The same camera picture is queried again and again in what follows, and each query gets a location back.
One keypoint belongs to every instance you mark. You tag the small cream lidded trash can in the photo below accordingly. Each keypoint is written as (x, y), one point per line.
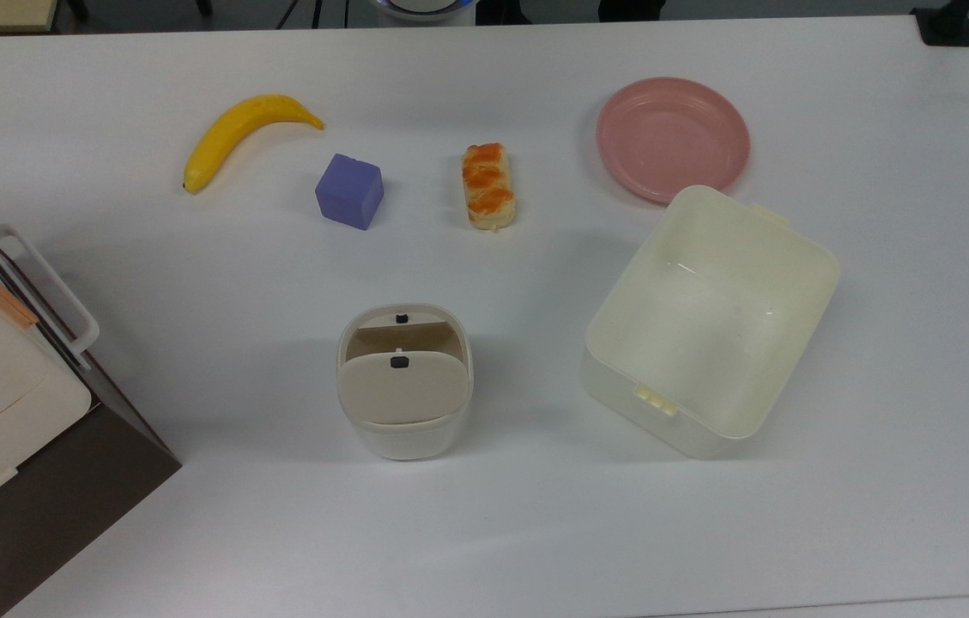
(402, 395)

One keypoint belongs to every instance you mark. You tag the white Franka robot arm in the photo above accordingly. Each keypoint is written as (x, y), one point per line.
(424, 7)

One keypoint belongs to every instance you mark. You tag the orange glazed bread loaf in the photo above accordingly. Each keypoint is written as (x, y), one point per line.
(488, 184)

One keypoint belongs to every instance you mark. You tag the purple cube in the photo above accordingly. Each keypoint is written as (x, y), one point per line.
(349, 193)

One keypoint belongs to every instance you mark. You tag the cream plastic storage box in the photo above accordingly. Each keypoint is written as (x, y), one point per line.
(707, 326)

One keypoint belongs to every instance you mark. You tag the pink plastic plate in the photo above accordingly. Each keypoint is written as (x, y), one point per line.
(664, 137)

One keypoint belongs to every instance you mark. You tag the yellow banana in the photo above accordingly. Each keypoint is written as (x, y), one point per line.
(227, 137)

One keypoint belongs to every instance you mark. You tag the black stand legs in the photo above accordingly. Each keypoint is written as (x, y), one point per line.
(312, 10)

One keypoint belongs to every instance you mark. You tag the white adjacent table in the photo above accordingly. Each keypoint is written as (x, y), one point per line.
(879, 608)

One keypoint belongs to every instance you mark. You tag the black table clamp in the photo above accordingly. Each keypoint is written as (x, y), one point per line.
(947, 26)

